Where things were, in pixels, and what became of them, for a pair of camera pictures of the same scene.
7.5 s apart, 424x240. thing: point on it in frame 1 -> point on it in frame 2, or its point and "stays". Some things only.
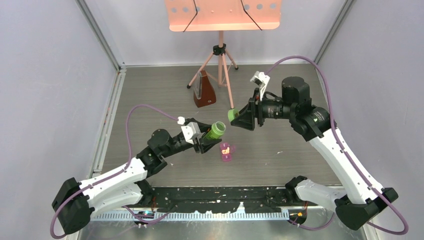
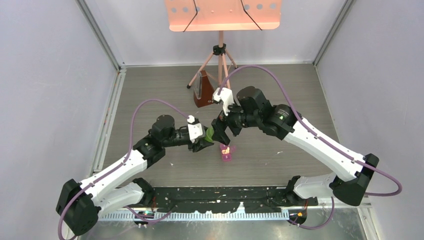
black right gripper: (254, 109) -> (219, 134)
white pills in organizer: (226, 151) stays
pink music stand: (223, 15) stays
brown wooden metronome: (204, 93) stays
